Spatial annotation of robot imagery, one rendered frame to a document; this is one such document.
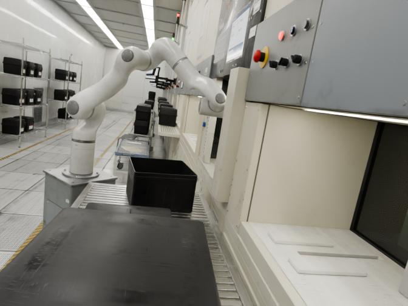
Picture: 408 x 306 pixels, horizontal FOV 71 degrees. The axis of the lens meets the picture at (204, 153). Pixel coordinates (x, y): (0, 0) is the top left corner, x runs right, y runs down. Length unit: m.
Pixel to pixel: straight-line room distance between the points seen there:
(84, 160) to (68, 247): 1.17
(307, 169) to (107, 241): 0.75
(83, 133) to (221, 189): 0.82
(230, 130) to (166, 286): 0.79
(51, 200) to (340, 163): 1.41
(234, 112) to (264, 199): 0.34
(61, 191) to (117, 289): 1.27
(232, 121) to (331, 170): 0.40
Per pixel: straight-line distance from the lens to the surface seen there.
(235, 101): 1.11
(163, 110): 4.24
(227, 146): 1.12
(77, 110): 1.57
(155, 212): 1.03
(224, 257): 1.03
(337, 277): 0.88
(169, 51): 1.41
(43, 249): 0.51
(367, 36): 0.58
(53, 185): 1.72
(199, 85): 1.30
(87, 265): 0.47
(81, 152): 1.65
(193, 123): 3.33
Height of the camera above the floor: 1.26
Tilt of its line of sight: 10 degrees down
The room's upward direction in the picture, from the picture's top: 9 degrees clockwise
